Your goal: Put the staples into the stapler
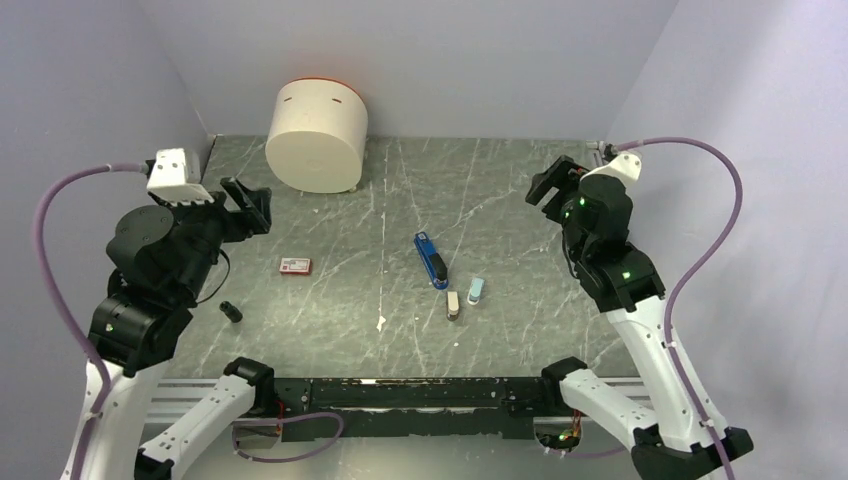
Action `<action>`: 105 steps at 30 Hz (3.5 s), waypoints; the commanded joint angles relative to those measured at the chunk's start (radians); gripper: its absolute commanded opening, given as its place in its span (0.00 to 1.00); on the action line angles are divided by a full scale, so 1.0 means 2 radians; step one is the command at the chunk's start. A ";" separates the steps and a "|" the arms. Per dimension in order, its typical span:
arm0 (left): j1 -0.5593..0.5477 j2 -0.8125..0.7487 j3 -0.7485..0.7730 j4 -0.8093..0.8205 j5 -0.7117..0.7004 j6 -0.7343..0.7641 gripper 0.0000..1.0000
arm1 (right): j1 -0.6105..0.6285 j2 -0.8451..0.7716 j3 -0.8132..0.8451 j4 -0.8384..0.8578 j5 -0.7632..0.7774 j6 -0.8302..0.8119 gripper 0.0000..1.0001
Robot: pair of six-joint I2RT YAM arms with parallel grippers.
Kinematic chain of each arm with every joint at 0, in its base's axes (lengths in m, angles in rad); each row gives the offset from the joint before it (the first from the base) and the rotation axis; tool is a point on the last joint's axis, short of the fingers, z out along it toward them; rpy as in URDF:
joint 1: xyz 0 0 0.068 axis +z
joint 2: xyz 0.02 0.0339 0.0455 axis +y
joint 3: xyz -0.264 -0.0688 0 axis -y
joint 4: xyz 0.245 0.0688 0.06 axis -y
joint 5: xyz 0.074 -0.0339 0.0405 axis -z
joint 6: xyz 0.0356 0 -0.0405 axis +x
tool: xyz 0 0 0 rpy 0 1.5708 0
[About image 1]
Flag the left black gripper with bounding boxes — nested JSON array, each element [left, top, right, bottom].
[[151, 173, 272, 298]]

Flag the red white staple box sleeve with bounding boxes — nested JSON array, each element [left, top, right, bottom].
[[278, 257, 312, 275]]

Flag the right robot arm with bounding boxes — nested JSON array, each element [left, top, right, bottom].
[[526, 152, 753, 479]]

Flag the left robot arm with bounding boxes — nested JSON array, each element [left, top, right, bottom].
[[63, 177, 277, 479]]

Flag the beige small stapler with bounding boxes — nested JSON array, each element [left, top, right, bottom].
[[446, 290, 461, 322]]

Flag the white cylindrical container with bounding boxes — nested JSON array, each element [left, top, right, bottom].
[[265, 77, 369, 194]]

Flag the small black cylinder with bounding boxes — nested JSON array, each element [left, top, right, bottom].
[[219, 301, 243, 324]]

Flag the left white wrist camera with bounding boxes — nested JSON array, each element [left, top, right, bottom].
[[146, 148, 214, 206]]

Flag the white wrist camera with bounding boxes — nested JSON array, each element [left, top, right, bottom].
[[146, 148, 214, 206], [582, 151, 642, 188]]

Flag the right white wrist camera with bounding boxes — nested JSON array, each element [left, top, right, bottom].
[[582, 151, 642, 188]]

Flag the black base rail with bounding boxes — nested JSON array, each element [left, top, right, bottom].
[[275, 377, 572, 441]]

